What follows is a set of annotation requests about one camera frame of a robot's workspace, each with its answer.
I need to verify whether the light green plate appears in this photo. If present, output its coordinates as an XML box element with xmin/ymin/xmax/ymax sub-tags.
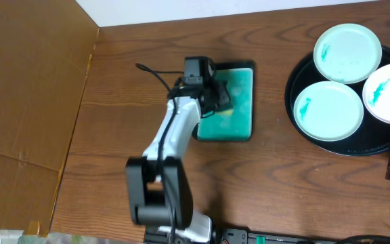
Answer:
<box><xmin>313</xmin><ymin>23</ymin><xmax>383</xmax><ymax>84</ymax></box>
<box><xmin>292</xmin><ymin>81</ymin><xmax>364</xmax><ymax>142</ymax></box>

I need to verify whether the brown cardboard panel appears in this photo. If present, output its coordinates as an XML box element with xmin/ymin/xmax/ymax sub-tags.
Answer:
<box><xmin>0</xmin><ymin>0</ymin><xmax>99</xmax><ymax>235</ymax></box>

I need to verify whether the green yellow sponge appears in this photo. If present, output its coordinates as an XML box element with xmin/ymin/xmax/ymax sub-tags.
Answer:
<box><xmin>217</xmin><ymin>108</ymin><xmax>234</xmax><ymax>116</ymax></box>

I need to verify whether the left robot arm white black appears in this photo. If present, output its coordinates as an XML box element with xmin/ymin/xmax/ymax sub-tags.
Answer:
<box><xmin>125</xmin><ymin>75</ymin><xmax>230</xmax><ymax>243</ymax></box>

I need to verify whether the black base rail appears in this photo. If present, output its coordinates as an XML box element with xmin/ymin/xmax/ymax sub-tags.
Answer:
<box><xmin>143</xmin><ymin>227</ymin><xmax>390</xmax><ymax>244</ymax></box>

